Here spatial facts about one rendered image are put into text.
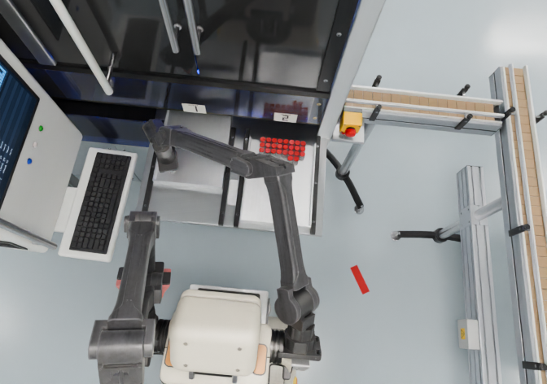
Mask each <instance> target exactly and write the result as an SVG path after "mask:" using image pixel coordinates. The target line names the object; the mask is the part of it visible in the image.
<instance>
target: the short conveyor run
mask: <svg viewBox="0 0 547 384"><path fill-rule="evenodd" d="M381 79H382V76H381V75H377V77H376V79H374V83H373V84H372V86H371V87H370V86H362V85H352V87H351V89H350V91H349V94H348V97H347V99H346V102H345V104H344V107H353V108H361V109H362V119H365V120H364V123H367V124H382V125H391V126H399V127H406V128H415V129H430V130H439V131H446V132H455V133H470V134H478V135H486V136H492V135H493V134H494V133H496V132H497V131H498V130H499V129H501V128H502V121H501V118H503V117H505V114H501V111H500V105H501V104H502V103H503V100H496V99H489V98H473V97H466V92H467V91H468V89H469V88H470V85H469V84H466V85H465V86H464V88H462V89H461V90H460V91H459V92H458V94H457V95H449V94H434V93H426V92H418V91H410V90H402V89H386V88H379V87H378V86H379V83H380V81H381Z"/></svg>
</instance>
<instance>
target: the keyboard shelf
mask: <svg viewBox="0 0 547 384"><path fill-rule="evenodd" d="M97 152H102V153H108V154H114V155H127V156H131V161H130V165H129V171H128V174H127V177H126V180H125V186H124V189H123V193H122V196H121V200H120V205H119V208H118V212H117V215H116V221H115V224H114V228H113V231H112V236H111V240H110V243H109V247H108V250H107V254H106V255H104V254H97V253H90V252H84V251H72V250H69V247H70V243H71V241H72V236H73V233H74V229H75V227H76V223H77V218H78V216H79V212H80V210H81V205H82V202H83V198H84V196H85V191H86V187H87V185H88V181H89V179H90V174H91V171H92V167H93V165H94V160H95V156H96V154H97ZM137 158H138V155H137V154H136V153H133V152H127V151H114V150H108V149H102V148H95V147H91V148H90V149H89V150H88V154H87V156H86V159H85V164H84V168H83V170H82V173H81V178H80V180H79V184H78V187H77V188H74V187H67V190H66V193H65V195H64V199H63V203H62V206H61V209H60V212H59V216H58V220H57V222H56V225H55V230H54V232H60V233H63V238H62V241H61V244H60V247H59V252H58V254H59V255H60V256H63V257H70V258H76V259H83V260H95V261H102V262H111V261H112V256H113V253H114V250H115V246H116V240H117V237H118V233H119V230H120V224H121V221H122V217H123V214H124V210H125V204H126V201H127V198H128V194H129V188H130V185H131V181H132V178H133V172H134V169H135V165H136V162H137Z"/></svg>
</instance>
